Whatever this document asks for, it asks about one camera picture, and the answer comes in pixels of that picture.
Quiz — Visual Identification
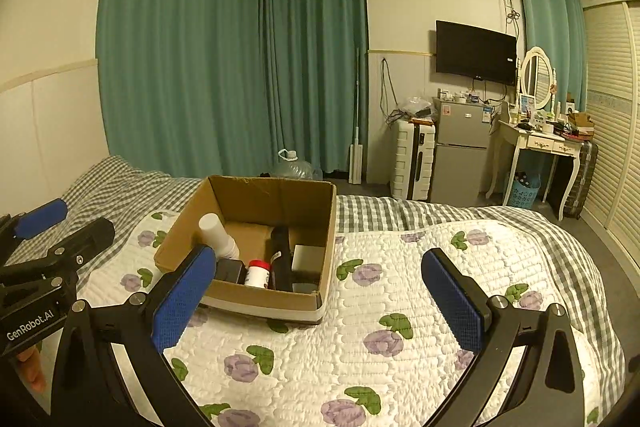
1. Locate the white bottle with red cap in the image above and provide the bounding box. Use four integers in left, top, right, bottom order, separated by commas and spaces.
243, 259, 272, 289

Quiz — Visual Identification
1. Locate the small silver fridge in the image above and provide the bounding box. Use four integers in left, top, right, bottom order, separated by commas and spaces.
430, 97, 496, 205

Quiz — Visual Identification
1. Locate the clear plastic bag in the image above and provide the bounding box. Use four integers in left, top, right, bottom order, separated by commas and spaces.
397, 96, 433, 120

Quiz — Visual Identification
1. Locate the dark wall cable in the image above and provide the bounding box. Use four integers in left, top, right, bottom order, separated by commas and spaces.
380, 57, 401, 125

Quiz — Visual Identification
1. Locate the clear water jug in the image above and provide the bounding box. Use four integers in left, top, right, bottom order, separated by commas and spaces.
272, 148, 323, 180

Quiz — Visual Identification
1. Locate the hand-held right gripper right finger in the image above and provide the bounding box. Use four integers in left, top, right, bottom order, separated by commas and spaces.
421, 248, 586, 427

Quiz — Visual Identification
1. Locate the white ribbed suitcase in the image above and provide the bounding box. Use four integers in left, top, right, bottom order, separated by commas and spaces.
390, 119, 437, 201

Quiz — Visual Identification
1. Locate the white flat mop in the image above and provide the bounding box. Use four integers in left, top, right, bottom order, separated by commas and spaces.
349, 48, 368, 184

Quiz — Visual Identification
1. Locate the air conditioner cable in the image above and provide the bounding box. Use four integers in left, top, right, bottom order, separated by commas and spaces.
500, 0, 521, 32

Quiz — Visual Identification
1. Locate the black power adapter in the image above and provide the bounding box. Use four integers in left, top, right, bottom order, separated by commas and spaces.
215, 258, 248, 285

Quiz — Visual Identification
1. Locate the white floral quilted blanket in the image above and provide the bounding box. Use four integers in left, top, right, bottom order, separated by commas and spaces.
82, 207, 626, 427

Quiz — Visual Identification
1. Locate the white oval vanity mirror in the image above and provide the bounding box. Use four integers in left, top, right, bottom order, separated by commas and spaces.
519, 47, 555, 110

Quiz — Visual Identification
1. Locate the blue plastic basket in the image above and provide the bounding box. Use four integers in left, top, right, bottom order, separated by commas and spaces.
507, 172, 542, 208

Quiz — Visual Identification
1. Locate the tall black bottle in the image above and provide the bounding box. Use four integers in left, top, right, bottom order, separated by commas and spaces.
267, 227, 296, 293

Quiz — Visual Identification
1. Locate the white louvred wardrobe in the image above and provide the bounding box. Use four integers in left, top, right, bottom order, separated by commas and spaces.
582, 0, 640, 268

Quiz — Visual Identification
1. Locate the white dressing table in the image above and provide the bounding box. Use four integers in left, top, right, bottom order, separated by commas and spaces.
485, 117, 583, 220

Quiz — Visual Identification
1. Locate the person's left hand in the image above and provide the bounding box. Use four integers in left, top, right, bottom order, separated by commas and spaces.
15, 342, 51, 394

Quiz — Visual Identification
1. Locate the white handheld hair dryer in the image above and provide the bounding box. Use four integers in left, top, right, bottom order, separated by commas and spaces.
198, 213, 241, 260

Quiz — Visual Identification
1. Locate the small white box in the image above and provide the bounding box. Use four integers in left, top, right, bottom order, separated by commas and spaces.
292, 245, 326, 273

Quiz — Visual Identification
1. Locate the green curtain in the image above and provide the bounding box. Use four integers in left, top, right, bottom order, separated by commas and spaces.
510, 0, 588, 112
95, 0, 263, 180
257, 0, 371, 175

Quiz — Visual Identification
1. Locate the dark suitcase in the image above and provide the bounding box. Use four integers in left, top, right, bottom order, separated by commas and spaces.
567, 139, 599, 220

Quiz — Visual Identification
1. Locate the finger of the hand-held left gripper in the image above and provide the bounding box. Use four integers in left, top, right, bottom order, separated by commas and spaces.
0, 217, 116, 287
0, 199, 68, 240

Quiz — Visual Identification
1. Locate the black wall television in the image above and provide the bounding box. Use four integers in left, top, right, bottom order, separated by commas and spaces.
435, 20, 518, 86

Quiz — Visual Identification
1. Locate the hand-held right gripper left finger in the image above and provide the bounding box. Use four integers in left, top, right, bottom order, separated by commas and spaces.
50, 245, 217, 427

